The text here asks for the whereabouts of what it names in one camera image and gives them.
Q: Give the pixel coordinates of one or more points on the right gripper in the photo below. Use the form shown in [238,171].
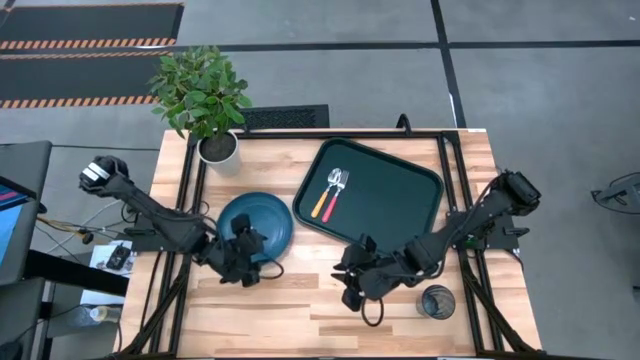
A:
[372,280]

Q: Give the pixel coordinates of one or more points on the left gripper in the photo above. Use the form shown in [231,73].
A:
[240,257]

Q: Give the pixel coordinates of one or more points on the dark blue round plate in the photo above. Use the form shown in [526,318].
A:
[270,220]

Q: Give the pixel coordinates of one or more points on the dark translucent faceted cup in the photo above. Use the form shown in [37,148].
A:
[436,302]

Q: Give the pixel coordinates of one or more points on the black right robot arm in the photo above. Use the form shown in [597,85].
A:
[470,220]

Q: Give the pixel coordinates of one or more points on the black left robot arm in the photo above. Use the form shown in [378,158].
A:
[150,215]

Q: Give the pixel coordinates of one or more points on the dark green plastic tray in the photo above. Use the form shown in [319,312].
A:
[385,195]

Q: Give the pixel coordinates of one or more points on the white plant pot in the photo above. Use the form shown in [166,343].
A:
[220,152]

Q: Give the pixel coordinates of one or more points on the black handheld controller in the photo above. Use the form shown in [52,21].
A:
[118,257]

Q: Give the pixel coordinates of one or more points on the black ribbed floor mat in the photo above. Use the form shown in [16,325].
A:
[285,117]

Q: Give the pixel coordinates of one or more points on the white paper sheet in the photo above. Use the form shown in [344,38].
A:
[100,292]

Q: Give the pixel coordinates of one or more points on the clear plastic bottle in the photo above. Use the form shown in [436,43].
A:
[105,313]

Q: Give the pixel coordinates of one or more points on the green leafy plant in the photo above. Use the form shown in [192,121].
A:
[200,90]

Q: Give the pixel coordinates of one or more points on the grey side monitor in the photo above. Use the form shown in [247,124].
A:
[20,225]

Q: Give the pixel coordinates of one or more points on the black mat with orange stripes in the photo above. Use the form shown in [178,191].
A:
[75,77]
[90,22]

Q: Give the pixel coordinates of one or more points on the grey floor stand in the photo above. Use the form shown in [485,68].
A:
[617,195]

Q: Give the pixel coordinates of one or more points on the black aluminium table frame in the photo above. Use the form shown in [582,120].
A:
[325,134]

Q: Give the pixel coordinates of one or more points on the black curved bracket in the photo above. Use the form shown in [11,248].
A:
[404,122]

